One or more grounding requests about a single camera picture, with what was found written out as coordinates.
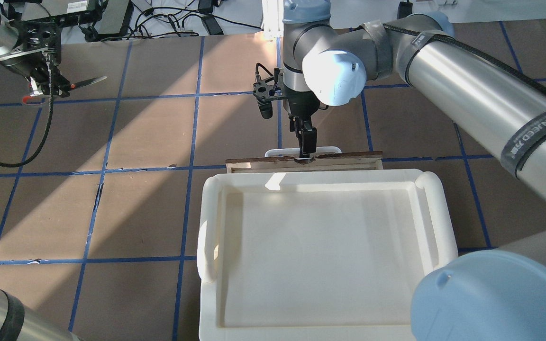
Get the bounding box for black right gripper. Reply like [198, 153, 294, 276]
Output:
[284, 92, 320, 158]

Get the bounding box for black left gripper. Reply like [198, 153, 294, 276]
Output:
[28, 57, 70, 98]

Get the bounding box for grey orange scissors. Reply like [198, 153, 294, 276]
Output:
[21, 76, 107, 106]

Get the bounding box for wooden drawer with white handle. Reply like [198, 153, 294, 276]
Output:
[226, 146, 383, 173]

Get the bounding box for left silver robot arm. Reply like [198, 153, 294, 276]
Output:
[0, 14, 72, 98]

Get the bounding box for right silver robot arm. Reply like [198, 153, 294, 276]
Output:
[282, 0, 546, 341]

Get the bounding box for white plastic tray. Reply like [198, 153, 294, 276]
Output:
[197, 169, 458, 341]

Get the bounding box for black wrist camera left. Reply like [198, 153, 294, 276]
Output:
[16, 21, 62, 65]

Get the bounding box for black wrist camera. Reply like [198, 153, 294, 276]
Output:
[16, 21, 62, 65]
[252, 63, 287, 119]

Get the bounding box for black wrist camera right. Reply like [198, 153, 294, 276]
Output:
[252, 63, 287, 119]

